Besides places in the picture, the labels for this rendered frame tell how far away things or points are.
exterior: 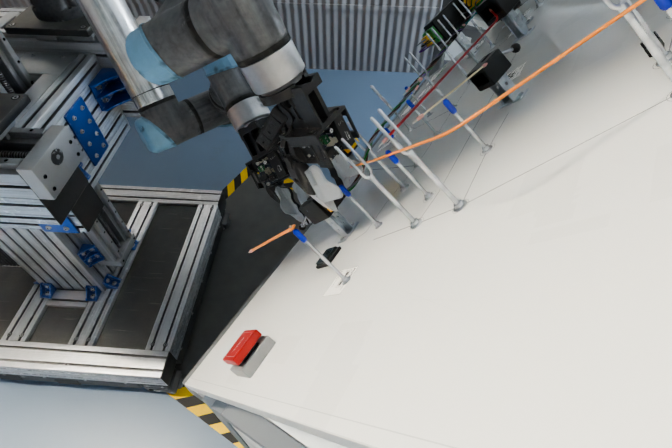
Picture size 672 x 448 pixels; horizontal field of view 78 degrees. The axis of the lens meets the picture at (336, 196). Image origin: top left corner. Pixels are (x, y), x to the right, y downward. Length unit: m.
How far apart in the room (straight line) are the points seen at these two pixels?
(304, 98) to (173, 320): 1.32
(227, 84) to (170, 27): 0.27
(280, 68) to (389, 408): 0.38
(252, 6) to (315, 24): 2.50
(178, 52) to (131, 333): 1.35
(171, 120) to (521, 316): 0.72
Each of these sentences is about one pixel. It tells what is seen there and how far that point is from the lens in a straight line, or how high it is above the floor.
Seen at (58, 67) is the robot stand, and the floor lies 1.07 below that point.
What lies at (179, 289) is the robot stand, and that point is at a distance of 1.76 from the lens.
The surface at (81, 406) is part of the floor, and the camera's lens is 1.98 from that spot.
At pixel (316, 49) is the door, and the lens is 3.09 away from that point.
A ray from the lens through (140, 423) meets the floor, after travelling 1.86.
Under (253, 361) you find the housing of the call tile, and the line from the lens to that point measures 0.60.
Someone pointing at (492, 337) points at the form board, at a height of 1.42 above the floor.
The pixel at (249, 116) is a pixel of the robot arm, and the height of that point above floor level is 1.21.
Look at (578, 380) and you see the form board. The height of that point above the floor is 1.47.
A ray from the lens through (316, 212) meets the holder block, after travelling 0.68.
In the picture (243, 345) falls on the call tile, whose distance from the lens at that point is 0.60.
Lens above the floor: 1.68
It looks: 49 degrees down
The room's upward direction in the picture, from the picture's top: straight up
